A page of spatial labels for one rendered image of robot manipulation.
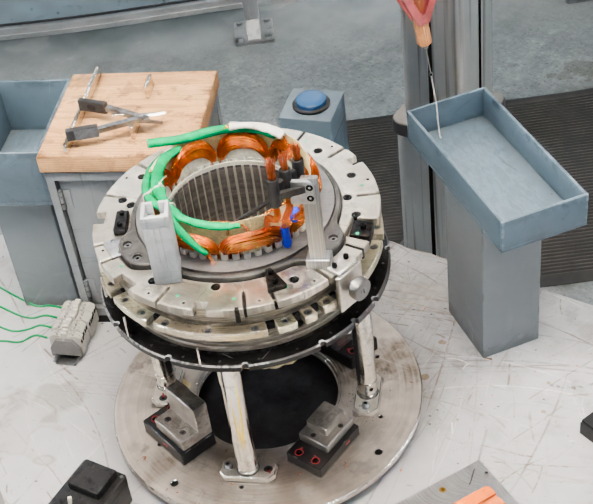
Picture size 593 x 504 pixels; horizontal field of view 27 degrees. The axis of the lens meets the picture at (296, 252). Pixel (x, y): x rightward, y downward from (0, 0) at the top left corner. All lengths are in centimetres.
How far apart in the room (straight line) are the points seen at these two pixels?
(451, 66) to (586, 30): 208
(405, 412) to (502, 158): 33
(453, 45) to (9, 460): 78
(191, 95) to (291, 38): 219
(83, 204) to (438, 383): 51
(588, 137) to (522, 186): 182
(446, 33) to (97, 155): 49
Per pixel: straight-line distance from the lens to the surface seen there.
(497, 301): 158
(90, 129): 157
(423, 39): 147
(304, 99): 164
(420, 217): 189
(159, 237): 127
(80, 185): 162
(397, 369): 159
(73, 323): 171
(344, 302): 131
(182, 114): 161
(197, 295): 129
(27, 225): 172
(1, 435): 165
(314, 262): 129
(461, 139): 158
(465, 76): 173
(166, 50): 385
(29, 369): 172
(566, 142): 330
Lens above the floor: 195
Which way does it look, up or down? 40 degrees down
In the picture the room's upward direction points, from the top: 8 degrees counter-clockwise
